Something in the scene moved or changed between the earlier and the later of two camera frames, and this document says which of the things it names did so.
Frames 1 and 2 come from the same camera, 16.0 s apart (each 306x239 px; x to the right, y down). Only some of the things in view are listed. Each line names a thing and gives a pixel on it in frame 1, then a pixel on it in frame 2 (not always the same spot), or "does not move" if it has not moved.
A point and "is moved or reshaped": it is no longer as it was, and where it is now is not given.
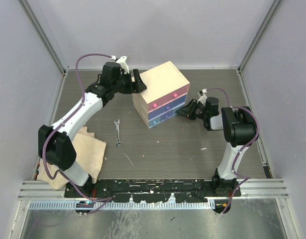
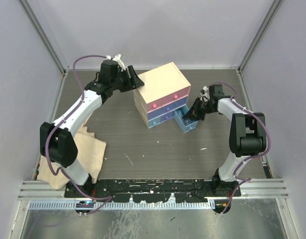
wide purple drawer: [167, 107] does not move
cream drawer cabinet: [166, 90] does not move
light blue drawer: [174, 110] is moved or reshaped
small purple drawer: [166, 115] does not move
